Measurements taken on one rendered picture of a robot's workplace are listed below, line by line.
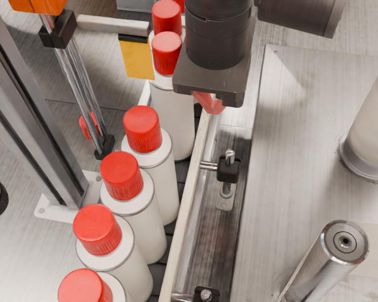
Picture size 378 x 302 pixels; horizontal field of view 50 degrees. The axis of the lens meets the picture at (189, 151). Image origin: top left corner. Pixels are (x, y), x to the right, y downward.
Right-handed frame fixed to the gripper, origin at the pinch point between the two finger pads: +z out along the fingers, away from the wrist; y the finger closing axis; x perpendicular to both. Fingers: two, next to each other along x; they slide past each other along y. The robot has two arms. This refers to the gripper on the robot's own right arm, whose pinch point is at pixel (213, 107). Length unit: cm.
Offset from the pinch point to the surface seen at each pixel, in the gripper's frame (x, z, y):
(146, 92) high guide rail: 9.9, 5.3, 5.0
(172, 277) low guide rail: 1.4, 10.0, -17.1
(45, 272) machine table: 19.5, 18.6, -17.9
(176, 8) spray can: 5.7, -7.0, 7.4
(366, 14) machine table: -24, 18, 43
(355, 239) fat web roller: -14.0, -5.1, -14.9
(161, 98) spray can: 6.1, -0.6, -0.2
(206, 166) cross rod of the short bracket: 0.4, 10.5, -1.8
